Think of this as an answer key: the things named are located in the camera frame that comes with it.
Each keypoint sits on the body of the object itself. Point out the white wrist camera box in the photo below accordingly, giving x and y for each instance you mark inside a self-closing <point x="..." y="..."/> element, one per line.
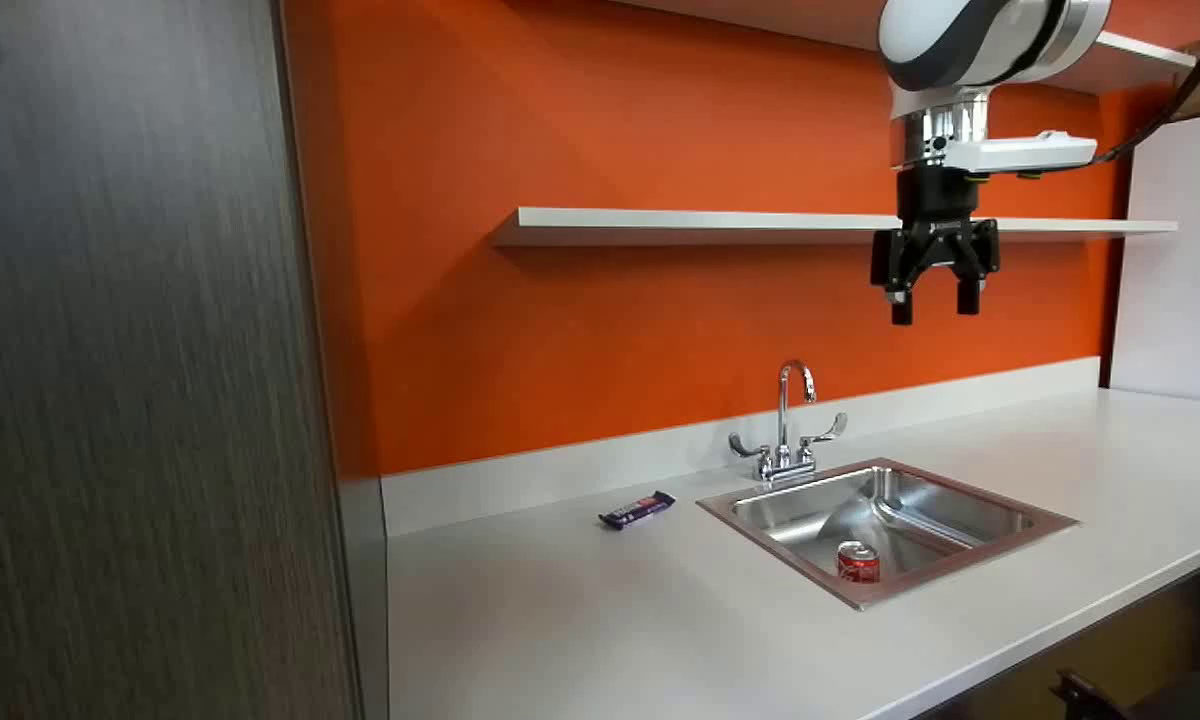
<point x="1026" y="149"/>

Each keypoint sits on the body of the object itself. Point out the purple candy bar wrapper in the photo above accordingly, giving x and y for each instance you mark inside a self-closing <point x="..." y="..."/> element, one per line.
<point x="637" y="511"/>

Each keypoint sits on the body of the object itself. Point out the dark wood cabinet panel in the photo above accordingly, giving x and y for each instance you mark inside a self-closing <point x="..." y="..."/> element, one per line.
<point x="134" y="362"/>

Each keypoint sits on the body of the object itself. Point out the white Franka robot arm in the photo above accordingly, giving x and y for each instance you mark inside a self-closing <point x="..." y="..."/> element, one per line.
<point x="913" y="32"/>

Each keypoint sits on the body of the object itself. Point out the stainless steel sink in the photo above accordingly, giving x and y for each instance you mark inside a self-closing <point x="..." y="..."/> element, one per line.
<point x="814" y="512"/>

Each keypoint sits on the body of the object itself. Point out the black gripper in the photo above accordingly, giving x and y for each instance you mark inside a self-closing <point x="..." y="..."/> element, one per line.
<point x="937" y="213"/>

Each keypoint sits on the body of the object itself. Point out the long white wall shelf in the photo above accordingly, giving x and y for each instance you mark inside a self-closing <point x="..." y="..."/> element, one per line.
<point x="695" y="223"/>

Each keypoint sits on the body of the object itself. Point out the red soda can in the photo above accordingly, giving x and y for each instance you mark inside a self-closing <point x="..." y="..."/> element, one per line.
<point x="856" y="561"/>

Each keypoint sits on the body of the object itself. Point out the chrome sink faucet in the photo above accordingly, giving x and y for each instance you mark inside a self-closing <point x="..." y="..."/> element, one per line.
<point x="782" y="441"/>

